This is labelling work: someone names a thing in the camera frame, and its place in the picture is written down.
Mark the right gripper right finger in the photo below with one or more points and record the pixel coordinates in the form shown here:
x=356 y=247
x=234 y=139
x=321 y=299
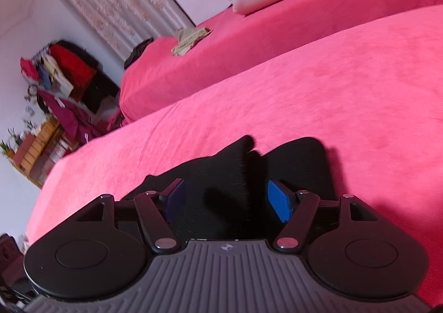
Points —
x=296 y=210

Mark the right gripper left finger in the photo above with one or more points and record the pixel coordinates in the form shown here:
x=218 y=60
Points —
x=156 y=210

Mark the black pants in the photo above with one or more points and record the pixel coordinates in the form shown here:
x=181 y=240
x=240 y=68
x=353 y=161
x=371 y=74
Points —
x=226 y=193

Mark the hanging clothes pile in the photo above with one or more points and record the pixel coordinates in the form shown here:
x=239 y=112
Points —
x=69 y=83

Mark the wooden shelf with boxes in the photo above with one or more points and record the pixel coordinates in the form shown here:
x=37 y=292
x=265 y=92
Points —
x=38 y=153

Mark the near pink bed blanket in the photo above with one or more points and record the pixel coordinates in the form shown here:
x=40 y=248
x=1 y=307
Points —
x=372 y=94

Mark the pink bed blanket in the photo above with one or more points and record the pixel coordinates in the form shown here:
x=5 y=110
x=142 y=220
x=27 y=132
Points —
x=237 y=43
x=372 y=94

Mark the black garment on far bed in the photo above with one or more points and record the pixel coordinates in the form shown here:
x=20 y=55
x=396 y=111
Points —
x=137 y=52

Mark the beige cloth on bed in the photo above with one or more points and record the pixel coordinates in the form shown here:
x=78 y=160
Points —
x=187 y=38

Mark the far pink bed blanket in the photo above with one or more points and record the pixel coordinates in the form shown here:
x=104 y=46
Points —
x=237 y=43

